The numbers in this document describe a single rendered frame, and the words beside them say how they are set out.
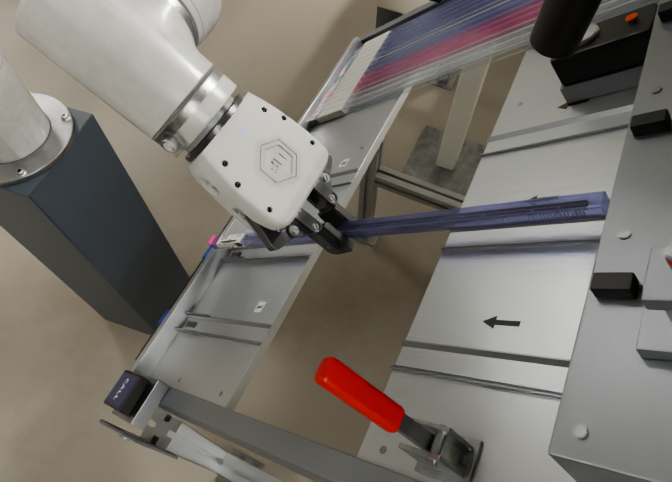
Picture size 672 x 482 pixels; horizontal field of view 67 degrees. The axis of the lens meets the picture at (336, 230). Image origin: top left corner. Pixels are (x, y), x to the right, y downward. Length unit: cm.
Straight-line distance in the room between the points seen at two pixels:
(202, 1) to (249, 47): 163
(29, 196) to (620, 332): 83
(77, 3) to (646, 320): 41
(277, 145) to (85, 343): 118
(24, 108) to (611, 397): 84
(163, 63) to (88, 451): 118
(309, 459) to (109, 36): 34
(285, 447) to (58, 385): 119
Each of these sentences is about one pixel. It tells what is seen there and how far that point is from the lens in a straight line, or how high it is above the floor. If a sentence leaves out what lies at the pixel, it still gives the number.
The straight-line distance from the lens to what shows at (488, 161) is 49.
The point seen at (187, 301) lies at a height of 73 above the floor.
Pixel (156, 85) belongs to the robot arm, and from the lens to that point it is 44.
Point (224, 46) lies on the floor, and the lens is 214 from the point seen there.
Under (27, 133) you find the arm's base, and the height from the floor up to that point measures 75.
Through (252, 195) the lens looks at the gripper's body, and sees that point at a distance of 44.
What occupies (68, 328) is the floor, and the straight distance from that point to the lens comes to 161.
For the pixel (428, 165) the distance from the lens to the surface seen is 171.
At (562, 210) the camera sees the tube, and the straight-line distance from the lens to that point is 37.
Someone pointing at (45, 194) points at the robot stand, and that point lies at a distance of 94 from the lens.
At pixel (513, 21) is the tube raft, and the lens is 67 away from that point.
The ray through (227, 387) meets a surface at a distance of 54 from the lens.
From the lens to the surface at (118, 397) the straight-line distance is 61.
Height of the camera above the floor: 136
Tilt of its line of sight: 60 degrees down
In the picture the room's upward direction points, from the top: straight up
